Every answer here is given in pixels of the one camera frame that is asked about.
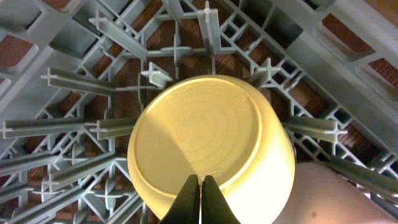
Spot grey dishwasher rack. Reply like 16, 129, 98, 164
1, 1, 397, 223

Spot yellow bowl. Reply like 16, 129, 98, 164
127, 75, 295, 223

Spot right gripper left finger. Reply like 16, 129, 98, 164
160, 175, 201, 224

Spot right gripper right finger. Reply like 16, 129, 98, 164
201, 175, 240, 224

